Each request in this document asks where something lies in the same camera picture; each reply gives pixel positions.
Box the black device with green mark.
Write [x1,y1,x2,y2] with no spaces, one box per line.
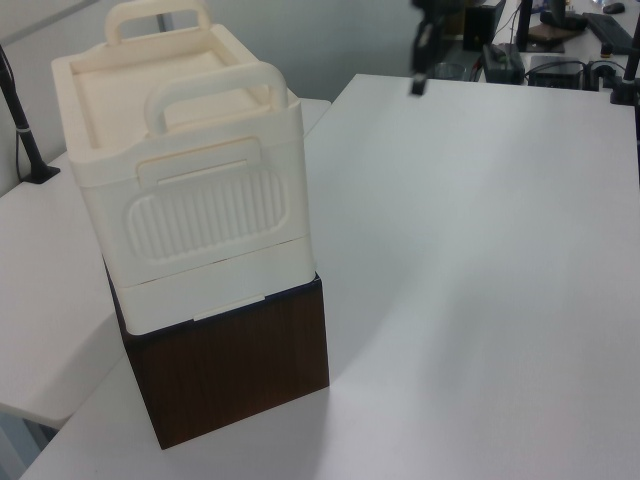
[480,43,526,84]

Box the black keyboard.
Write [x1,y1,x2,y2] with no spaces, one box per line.
[587,12,634,52]

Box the black upright monitor box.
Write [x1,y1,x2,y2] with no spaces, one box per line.
[463,0,507,51]

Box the clear glass container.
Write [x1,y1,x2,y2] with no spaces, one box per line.
[433,63,477,81]

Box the cream plastic cabinet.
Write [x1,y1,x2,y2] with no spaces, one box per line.
[51,0,317,336]

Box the dark wood box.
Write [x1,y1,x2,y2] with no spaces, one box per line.
[119,273,331,450]

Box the brown flat board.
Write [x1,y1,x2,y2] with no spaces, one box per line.
[528,22,567,52]

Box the black flat box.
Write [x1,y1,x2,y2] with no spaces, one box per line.
[528,54,587,89]

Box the black monitor pole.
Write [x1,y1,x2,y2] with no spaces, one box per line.
[516,0,534,52]

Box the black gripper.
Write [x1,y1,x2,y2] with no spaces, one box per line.
[409,0,450,98]

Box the black pole stand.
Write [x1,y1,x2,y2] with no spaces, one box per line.
[0,43,62,185]

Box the cream cabinet carry handle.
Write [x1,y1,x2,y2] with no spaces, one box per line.
[104,0,212,47]
[143,63,290,137]

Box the black clamp stand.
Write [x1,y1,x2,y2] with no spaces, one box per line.
[608,29,640,106]

